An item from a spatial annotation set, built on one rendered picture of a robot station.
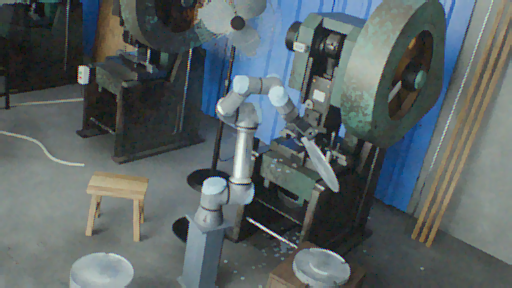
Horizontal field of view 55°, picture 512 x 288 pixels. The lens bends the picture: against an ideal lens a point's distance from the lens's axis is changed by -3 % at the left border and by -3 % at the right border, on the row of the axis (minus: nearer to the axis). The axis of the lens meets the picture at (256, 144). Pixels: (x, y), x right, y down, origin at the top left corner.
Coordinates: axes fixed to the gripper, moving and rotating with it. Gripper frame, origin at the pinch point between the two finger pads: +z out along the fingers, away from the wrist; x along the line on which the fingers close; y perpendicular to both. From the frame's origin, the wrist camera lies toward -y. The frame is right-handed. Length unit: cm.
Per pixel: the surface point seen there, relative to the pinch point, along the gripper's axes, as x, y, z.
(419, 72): -70, 4, 23
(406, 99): -68, 22, 53
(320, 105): -31, 49, 34
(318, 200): 9, 20, 58
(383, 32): -60, 6, -14
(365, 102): -33.6, 0.9, 6.6
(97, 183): 95, 105, 5
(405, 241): -26, 25, 172
